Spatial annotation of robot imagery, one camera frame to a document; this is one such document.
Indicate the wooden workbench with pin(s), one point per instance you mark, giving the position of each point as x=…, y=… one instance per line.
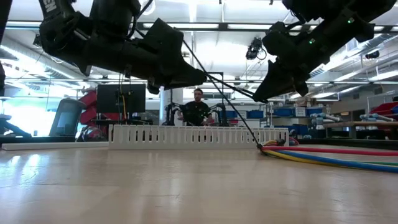
x=360, y=123

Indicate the gray pipes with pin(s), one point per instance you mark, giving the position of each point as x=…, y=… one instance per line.
x=373, y=117

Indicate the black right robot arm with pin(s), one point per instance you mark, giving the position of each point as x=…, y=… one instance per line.
x=357, y=9

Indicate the black monitor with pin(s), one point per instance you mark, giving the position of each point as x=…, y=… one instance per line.
x=109, y=99

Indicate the white flat duct cover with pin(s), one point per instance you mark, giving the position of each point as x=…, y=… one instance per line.
x=56, y=146

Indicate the gray office chair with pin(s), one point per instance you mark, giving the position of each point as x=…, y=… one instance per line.
x=66, y=116

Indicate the red machine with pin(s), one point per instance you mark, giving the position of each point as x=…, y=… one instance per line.
x=90, y=115

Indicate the red storage bin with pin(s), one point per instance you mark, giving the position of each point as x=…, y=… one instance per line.
x=384, y=108

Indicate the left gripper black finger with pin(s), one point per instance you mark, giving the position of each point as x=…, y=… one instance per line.
x=185, y=74

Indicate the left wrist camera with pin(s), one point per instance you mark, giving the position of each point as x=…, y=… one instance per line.
x=164, y=40

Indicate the black bar stand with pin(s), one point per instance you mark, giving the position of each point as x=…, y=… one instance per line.
x=222, y=90

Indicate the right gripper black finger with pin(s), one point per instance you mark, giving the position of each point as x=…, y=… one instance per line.
x=275, y=84

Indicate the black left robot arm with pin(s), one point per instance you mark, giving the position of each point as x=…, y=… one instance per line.
x=62, y=34

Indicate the black ceiling-mounted camera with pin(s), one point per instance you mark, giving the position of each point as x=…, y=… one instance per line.
x=255, y=48

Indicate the person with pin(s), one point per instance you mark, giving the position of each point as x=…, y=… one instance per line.
x=196, y=113

